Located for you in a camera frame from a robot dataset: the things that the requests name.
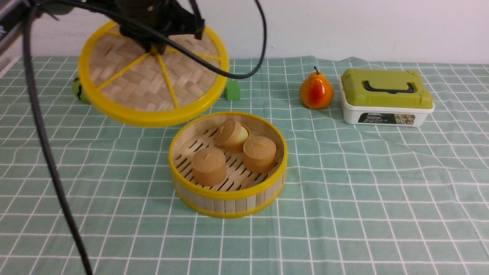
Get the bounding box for green lidded white box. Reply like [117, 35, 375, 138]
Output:
[338, 68, 435, 127]

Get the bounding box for tipped brown toy bun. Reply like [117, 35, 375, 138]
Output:
[214, 119, 251, 153]

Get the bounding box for green checkered tablecloth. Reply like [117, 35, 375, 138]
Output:
[0, 56, 489, 275]

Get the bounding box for green foam cube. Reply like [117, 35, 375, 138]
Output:
[225, 81, 241, 101]

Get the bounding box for yellow woven steamer lid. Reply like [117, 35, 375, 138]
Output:
[78, 21, 227, 127]

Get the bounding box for orange red toy pear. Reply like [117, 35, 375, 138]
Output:
[299, 66, 335, 110]

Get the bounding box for brown toy bun right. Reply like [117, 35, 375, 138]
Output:
[243, 136, 276, 174]

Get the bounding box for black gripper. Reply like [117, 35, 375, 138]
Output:
[86, 0, 206, 55]

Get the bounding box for brown toy bun front left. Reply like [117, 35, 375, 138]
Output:
[191, 147, 227, 187]

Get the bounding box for black thick cable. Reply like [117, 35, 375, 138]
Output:
[21, 0, 94, 275]

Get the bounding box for yellow bamboo steamer basket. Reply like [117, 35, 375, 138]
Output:
[168, 112, 288, 218]

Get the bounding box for black thin cable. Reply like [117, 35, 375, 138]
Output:
[38, 0, 267, 80]

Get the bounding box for green striped toy melon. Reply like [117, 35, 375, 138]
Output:
[72, 77, 91, 105]

